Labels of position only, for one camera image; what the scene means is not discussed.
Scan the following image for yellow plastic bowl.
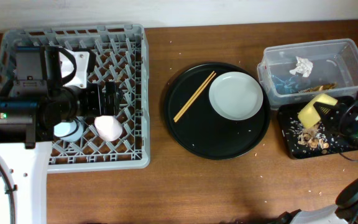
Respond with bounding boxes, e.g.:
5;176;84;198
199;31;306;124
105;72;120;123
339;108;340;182
298;93;338;129

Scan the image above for brown snack wrapper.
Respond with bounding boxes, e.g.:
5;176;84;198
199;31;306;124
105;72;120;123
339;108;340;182
298;83;337;93

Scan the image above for pink plastic cup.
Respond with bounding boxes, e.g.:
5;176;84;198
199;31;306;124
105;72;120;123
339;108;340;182
94;115;123;141

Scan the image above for light blue plastic cup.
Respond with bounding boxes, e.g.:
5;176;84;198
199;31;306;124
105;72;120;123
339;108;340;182
53;119;84;142

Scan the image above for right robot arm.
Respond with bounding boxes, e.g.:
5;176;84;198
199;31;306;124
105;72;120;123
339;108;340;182
273;103;358;224

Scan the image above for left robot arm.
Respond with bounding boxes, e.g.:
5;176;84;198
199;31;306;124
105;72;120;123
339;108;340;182
0;46;123;223

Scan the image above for black rectangular waste tray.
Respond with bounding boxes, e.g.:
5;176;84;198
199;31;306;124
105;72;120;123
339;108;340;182
277;95;358;159

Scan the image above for clear plastic waste bin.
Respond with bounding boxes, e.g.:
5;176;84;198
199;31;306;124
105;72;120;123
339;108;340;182
257;39;358;110

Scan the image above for grey plastic dishwasher rack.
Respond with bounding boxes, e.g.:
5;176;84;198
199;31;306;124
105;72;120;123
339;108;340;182
0;24;151;174

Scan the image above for food scraps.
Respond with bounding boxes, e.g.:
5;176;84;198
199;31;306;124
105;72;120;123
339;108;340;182
290;120;330;154

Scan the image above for crumpled white paper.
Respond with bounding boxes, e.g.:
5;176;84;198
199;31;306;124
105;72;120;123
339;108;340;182
289;57;313;78

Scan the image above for grey round plate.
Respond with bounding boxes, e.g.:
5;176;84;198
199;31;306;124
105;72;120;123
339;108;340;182
209;72;264;121

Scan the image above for round black serving tray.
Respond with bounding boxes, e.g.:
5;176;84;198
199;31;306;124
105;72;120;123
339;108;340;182
161;62;270;160

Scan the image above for wooden chopstick lower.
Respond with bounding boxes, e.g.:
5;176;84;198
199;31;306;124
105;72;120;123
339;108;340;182
174;72;218;123

